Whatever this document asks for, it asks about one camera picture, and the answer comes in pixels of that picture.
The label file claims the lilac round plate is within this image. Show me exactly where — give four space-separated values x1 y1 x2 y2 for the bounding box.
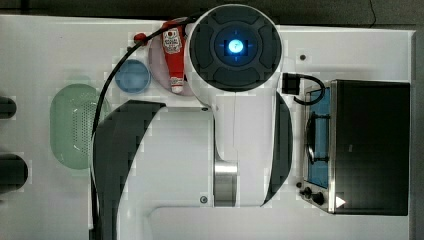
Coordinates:
148 36 185 94

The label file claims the black oven knob upper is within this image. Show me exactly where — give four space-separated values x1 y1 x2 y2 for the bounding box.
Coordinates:
300 187 312 199

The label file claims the black cylinder lower left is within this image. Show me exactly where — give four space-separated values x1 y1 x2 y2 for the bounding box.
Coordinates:
0 154 28 194

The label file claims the black camera box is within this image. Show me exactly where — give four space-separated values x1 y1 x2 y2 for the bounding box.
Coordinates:
282 73 300 95

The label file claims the small red strawberry toy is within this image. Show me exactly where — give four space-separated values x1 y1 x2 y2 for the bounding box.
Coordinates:
133 33 147 46

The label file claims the black oven knob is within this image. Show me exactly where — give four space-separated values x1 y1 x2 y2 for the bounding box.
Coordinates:
312 192 325 205
300 187 312 199

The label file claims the black toaster oven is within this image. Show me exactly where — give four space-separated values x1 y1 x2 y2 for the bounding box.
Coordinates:
300 80 411 216

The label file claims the black oven knob lower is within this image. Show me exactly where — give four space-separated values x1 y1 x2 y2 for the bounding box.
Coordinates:
312 192 325 205

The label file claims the black cylinder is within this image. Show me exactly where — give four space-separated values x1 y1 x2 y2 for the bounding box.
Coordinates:
0 96 17 119
0 154 28 194

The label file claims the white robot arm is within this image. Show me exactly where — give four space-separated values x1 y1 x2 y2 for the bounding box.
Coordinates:
92 4 292 240

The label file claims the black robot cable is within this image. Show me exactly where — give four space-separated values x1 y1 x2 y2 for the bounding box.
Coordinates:
90 13 208 240

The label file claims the red ketchup bottle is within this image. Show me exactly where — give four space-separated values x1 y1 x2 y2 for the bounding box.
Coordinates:
161 21 185 94

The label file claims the black cylinder upper left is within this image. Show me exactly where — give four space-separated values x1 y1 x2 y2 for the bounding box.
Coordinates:
0 96 17 119

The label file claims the green perforated colander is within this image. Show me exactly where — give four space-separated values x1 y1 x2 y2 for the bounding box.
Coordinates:
50 84 100 170

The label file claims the blue bowl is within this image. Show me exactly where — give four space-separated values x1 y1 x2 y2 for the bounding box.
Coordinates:
115 59 151 94

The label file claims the black oven door handle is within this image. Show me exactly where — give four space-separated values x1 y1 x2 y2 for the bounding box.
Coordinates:
305 112 330 164

